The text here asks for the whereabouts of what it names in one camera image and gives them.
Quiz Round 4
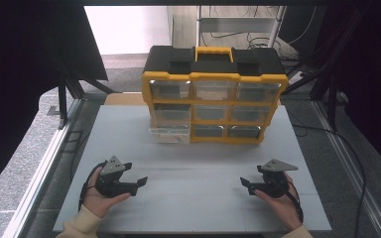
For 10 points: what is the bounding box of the black metal stand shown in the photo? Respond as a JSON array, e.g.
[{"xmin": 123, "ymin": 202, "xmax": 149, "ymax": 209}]
[
  {"xmin": 281, "ymin": 5, "xmax": 376, "ymax": 133},
  {"xmin": 47, "ymin": 58, "xmax": 117, "ymax": 131}
]

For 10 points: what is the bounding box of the tangle of black cables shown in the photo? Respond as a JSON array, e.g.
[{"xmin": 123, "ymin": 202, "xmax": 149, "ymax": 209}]
[{"xmin": 246, "ymin": 33, "xmax": 301, "ymax": 68}]

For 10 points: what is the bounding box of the yellow organizer carry handle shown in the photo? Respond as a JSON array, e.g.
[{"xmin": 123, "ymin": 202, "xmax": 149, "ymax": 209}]
[{"xmin": 194, "ymin": 46, "xmax": 235, "ymax": 63}]

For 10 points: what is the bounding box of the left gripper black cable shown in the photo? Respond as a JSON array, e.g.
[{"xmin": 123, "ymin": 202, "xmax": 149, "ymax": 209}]
[{"xmin": 77, "ymin": 160, "xmax": 109, "ymax": 212}]

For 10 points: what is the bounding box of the person's right hand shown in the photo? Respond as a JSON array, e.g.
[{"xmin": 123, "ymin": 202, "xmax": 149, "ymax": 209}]
[{"xmin": 253, "ymin": 172, "xmax": 304, "ymax": 232}]

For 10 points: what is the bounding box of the white power strip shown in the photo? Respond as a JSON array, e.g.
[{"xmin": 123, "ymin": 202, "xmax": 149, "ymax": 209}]
[{"xmin": 287, "ymin": 70, "xmax": 306, "ymax": 86}]

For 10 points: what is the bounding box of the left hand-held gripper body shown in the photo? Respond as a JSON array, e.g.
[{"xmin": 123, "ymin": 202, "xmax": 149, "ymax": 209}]
[{"xmin": 93, "ymin": 155, "xmax": 137, "ymax": 199}]

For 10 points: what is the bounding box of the aluminium floor rail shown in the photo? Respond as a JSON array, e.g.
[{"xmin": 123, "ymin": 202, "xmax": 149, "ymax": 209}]
[
  {"xmin": 312, "ymin": 99, "xmax": 381, "ymax": 238},
  {"xmin": 0, "ymin": 98, "xmax": 84, "ymax": 238}
]

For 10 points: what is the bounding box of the brown board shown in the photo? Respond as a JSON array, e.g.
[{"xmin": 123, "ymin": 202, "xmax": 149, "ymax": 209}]
[{"xmin": 103, "ymin": 92, "xmax": 149, "ymax": 107}]

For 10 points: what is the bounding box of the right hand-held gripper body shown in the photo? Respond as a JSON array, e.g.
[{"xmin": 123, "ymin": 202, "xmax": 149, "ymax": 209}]
[{"xmin": 257, "ymin": 159, "xmax": 300, "ymax": 199}]

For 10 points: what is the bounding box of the long black floor cable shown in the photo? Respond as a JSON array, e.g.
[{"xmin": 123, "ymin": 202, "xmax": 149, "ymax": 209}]
[{"xmin": 287, "ymin": 108, "xmax": 369, "ymax": 238}]

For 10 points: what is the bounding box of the grey metal shelf rack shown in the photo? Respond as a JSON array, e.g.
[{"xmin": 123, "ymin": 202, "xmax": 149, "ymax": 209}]
[{"xmin": 195, "ymin": 5, "xmax": 288, "ymax": 50}]

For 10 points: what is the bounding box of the yellow and black organizer box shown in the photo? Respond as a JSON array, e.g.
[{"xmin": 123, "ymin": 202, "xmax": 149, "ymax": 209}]
[{"xmin": 141, "ymin": 46, "xmax": 290, "ymax": 146}]

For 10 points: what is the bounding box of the clear plastic drawer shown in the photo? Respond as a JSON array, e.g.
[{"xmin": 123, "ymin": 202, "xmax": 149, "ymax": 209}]
[{"xmin": 148, "ymin": 126, "xmax": 192, "ymax": 145}]

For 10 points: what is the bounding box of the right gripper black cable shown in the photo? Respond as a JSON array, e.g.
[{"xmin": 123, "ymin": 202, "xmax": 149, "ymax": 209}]
[{"xmin": 285, "ymin": 180, "xmax": 305, "ymax": 223}]

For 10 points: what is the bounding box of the black curtain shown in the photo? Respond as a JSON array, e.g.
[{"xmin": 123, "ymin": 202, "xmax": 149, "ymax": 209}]
[
  {"xmin": 0, "ymin": 0, "xmax": 110, "ymax": 202},
  {"xmin": 314, "ymin": 0, "xmax": 381, "ymax": 182}
]

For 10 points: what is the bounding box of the set of clear organizer drawers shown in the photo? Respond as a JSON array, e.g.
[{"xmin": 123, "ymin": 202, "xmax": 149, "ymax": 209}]
[{"xmin": 148, "ymin": 78, "xmax": 283, "ymax": 140}]

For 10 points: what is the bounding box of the person's left hand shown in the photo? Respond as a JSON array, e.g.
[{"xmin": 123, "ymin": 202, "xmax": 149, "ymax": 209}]
[{"xmin": 81, "ymin": 167, "xmax": 132, "ymax": 219}]

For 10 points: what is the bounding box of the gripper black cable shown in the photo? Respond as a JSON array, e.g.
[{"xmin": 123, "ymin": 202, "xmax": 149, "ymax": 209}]
[
  {"xmin": 77, "ymin": 160, "xmax": 109, "ymax": 212},
  {"xmin": 285, "ymin": 180, "xmax": 305, "ymax": 223}
]

